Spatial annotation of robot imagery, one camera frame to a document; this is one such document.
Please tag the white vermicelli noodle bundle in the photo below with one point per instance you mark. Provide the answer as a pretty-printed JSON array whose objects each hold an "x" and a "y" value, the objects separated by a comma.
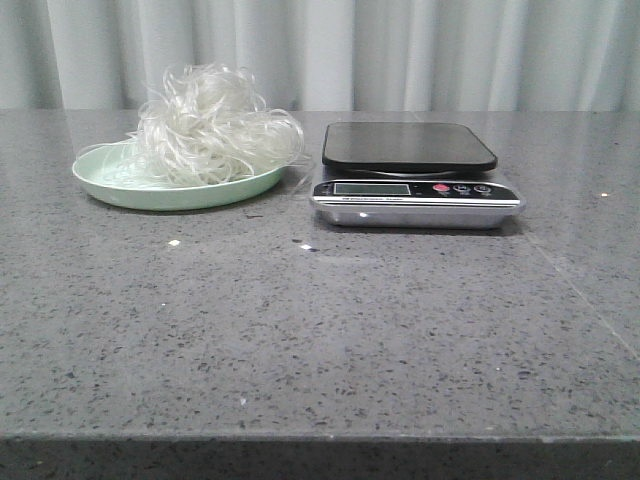
[{"x": 207, "y": 126}]

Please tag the light green round plate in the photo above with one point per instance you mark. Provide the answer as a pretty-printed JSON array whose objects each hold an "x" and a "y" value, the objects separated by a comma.
[{"x": 94, "y": 167}]

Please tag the white pleated curtain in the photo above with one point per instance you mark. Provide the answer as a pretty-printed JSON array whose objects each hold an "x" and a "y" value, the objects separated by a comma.
[{"x": 329, "y": 55}]

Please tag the black silver kitchen scale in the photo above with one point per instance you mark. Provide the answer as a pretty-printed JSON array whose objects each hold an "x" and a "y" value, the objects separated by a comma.
[{"x": 410, "y": 175}]

